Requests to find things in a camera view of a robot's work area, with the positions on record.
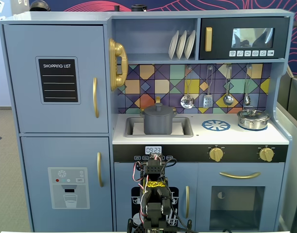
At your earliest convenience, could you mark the black shopping list board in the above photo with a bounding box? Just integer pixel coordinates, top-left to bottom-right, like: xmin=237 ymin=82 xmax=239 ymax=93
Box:
xmin=35 ymin=56 xmax=82 ymax=105

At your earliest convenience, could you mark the steel pot with lid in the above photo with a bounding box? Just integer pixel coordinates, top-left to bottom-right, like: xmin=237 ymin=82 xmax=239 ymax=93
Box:
xmin=237 ymin=108 xmax=271 ymax=130

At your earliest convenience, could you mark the large blue fridge door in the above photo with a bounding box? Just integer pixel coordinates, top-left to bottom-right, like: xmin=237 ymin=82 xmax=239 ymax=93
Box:
xmin=3 ymin=24 xmax=109 ymax=134

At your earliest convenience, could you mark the steel slotted spoon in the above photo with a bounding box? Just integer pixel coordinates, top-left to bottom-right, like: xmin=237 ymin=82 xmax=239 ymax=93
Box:
xmin=180 ymin=65 xmax=196 ymax=110

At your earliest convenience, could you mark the blue oven door with window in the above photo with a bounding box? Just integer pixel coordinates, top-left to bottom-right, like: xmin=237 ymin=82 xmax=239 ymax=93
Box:
xmin=197 ymin=162 xmax=285 ymax=232

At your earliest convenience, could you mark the fridge door with dispenser print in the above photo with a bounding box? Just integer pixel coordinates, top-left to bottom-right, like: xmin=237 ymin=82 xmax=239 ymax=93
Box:
xmin=20 ymin=136 xmax=114 ymax=233

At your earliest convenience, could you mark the white toy plate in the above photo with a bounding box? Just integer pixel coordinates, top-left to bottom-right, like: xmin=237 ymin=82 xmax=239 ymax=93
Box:
xmin=183 ymin=29 xmax=197 ymax=60
xmin=168 ymin=30 xmax=180 ymax=60
xmin=176 ymin=30 xmax=188 ymax=60

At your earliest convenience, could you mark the gold toy telephone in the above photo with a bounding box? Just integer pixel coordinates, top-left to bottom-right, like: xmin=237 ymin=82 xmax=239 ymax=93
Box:
xmin=108 ymin=38 xmax=129 ymax=92

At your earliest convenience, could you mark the gold microwave handle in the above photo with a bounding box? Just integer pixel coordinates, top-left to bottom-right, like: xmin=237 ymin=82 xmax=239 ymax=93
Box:
xmin=204 ymin=26 xmax=213 ymax=52

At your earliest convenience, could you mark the long gold fridge handle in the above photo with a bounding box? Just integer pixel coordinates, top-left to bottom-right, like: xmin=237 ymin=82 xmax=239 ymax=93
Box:
xmin=92 ymin=77 xmax=100 ymax=119

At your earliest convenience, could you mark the steel ladle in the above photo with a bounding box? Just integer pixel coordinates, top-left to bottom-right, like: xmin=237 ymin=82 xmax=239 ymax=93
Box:
xmin=222 ymin=64 xmax=235 ymax=106

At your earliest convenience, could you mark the gold oven door handle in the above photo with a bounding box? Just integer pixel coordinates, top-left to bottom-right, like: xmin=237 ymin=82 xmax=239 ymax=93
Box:
xmin=219 ymin=171 xmax=262 ymax=180

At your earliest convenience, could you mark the black toy microwave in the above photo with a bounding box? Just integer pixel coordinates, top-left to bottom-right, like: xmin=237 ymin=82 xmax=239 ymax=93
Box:
xmin=199 ymin=17 xmax=291 ymax=60

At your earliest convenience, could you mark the black helmet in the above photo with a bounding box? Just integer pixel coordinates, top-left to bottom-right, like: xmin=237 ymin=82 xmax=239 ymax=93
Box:
xmin=29 ymin=0 xmax=51 ymax=12

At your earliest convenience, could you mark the digital clock display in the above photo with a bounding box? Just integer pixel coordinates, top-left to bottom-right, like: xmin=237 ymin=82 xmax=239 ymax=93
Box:
xmin=145 ymin=146 xmax=163 ymax=155

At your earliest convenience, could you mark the gold dishwasher door handle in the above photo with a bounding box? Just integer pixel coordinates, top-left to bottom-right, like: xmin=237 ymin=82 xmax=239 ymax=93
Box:
xmin=185 ymin=185 xmax=190 ymax=219

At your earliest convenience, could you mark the blue dishwasher door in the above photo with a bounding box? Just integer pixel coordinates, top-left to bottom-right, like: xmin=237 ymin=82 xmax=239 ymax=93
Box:
xmin=114 ymin=162 xmax=198 ymax=232

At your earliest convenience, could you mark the black cylinder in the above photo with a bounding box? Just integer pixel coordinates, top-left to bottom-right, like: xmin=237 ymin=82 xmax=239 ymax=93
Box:
xmin=131 ymin=4 xmax=148 ymax=13

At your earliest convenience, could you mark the gray sink basin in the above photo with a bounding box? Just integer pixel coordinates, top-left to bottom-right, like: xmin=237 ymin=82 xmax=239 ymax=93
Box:
xmin=124 ymin=116 xmax=195 ymax=138

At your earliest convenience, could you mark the steel slotted spatula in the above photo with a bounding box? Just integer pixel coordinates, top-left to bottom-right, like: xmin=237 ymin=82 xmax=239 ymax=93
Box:
xmin=202 ymin=65 xmax=215 ymax=109

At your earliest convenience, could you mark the gray cooking pot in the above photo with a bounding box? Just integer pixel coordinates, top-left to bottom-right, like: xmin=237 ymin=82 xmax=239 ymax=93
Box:
xmin=140 ymin=106 xmax=177 ymax=135

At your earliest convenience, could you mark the blue toy kitchen unit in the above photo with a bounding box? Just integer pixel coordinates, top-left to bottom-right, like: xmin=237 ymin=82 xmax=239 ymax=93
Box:
xmin=0 ymin=9 xmax=295 ymax=233

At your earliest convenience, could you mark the gold stove knob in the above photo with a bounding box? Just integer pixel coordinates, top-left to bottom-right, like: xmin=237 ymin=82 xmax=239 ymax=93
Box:
xmin=258 ymin=146 xmax=276 ymax=163
xmin=208 ymin=146 xmax=225 ymax=163

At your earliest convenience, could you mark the gray pot lid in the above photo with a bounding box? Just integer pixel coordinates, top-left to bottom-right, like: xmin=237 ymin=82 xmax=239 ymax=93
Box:
xmin=143 ymin=102 xmax=174 ymax=118

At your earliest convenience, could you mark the short gold fridge handle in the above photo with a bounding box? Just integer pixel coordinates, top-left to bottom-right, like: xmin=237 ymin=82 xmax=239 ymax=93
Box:
xmin=97 ymin=151 xmax=104 ymax=188

